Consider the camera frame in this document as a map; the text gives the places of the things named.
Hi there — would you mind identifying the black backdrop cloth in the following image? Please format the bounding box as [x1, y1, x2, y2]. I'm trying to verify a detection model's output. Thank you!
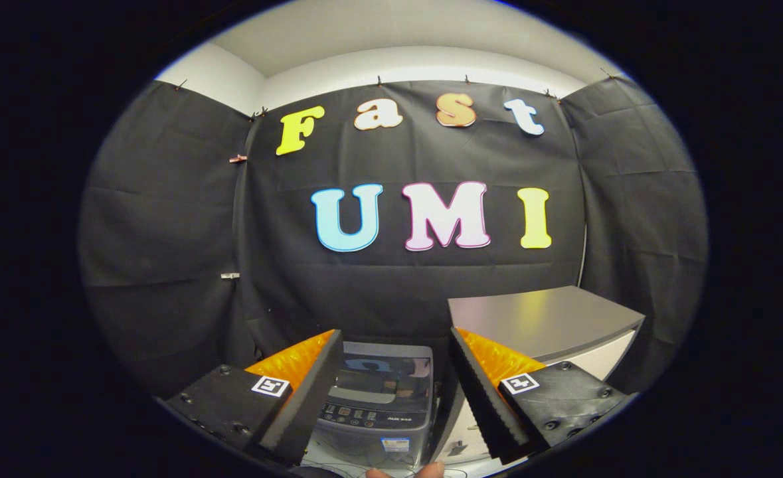
[79, 70, 709, 399]

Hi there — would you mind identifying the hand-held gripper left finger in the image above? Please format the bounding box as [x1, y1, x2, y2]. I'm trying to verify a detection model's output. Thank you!
[164, 329, 344, 467]

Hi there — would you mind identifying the grey-topped white cabinet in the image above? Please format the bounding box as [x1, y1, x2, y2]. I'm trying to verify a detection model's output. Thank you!
[431, 285, 646, 465]

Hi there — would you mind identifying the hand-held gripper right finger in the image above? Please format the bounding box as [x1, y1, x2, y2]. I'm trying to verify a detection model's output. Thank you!
[449, 327, 632, 465]

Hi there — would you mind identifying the dark washing machine lid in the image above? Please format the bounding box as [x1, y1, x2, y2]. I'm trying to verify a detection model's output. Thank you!
[328, 341, 434, 407]

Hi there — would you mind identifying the grey washing machine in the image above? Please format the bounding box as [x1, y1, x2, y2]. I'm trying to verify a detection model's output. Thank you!
[310, 341, 436, 471]

